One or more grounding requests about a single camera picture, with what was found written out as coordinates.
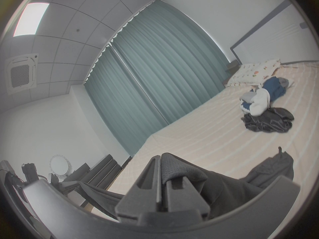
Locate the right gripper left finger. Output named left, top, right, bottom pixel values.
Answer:
left=115, top=155, right=163, bottom=220

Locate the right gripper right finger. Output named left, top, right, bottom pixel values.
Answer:
left=162, top=176, right=210, bottom=220

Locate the black T-shirt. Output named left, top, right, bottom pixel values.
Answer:
left=75, top=147, right=295, bottom=222

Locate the pile of clothes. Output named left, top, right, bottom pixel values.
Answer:
left=239, top=76, right=296, bottom=117

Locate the bed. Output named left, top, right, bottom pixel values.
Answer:
left=86, top=0, right=319, bottom=222

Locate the round white mirror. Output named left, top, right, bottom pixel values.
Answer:
left=50, top=154, right=70, bottom=176

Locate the blue-green curtain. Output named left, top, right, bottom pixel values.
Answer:
left=83, top=43, right=170, bottom=157
left=109, top=0, right=231, bottom=127

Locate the black satin garment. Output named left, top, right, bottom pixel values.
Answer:
left=241, top=107, right=295, bottom=133

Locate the grey bedside table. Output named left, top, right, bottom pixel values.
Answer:
left=224, top=60, right=243, bottom=84

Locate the white printed pillow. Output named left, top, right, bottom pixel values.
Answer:
left=227, top=59, right=281, bottom=86

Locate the ceiling air conditioner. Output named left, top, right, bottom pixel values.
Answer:
left=4, top=53, right=40, bottom=95

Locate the ceiling light panel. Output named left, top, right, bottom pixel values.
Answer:
left=13, top=2, right=50, bottom=37

